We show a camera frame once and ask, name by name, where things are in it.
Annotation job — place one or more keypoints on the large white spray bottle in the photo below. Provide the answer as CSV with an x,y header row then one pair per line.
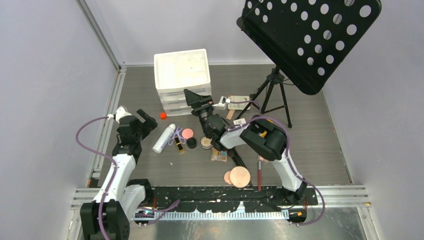
x,y
164,138

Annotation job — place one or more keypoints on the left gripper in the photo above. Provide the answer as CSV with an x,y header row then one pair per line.
x,y
150,122

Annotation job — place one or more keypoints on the beige powder jar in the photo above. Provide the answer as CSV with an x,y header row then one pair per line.
x,y
206,143

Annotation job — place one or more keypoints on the black makeup brush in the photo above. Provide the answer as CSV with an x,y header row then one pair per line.
x,y
234,155

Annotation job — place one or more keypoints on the white sachet packet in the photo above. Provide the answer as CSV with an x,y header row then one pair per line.
x,y
238,102

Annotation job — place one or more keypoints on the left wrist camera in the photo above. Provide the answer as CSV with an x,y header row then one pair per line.
x,y
120,113

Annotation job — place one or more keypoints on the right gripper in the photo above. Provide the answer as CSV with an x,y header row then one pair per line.
x,y
196,101

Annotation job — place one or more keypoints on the red handled makeup brush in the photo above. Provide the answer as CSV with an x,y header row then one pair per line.
x,y
259,175

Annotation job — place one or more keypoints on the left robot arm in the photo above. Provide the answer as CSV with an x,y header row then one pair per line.
x,y
108,215

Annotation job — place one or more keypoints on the white plastic drawer organizer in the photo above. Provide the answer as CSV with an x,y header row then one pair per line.
x,y
179,70

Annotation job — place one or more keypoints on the beige concealer stick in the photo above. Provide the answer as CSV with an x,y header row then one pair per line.
x,y
230,114

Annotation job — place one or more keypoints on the black gold lipstick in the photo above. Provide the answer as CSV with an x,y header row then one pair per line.
x,y
179,142

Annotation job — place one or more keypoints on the colorful eyeshadow palette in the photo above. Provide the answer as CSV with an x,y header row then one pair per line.
x,y
220,156

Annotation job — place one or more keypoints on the pink round compact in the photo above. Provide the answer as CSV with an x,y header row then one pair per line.
x,y
187,133

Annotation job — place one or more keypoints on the large round powder compact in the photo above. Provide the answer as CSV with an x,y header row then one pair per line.
x,y
240,177

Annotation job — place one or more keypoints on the white barcode packet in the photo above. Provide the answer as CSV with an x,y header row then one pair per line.
x,y
238,122

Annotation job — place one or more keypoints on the black music stand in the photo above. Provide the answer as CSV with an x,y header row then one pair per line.
x,y
307,39

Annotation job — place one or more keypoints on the small pink powder puff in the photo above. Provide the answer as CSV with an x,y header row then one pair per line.
x,y
227,177

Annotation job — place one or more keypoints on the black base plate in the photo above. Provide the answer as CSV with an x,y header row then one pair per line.
x,y
224,199

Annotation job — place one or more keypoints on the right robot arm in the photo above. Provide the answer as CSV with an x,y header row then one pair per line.
x,y
274,147

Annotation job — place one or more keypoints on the black round jar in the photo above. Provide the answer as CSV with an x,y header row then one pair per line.
x,y
191,143

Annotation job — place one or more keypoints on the purple eyelash curler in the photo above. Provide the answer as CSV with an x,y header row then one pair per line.
x,y
177,134

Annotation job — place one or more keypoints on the red cube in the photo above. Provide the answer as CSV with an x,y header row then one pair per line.
x,y
163,116

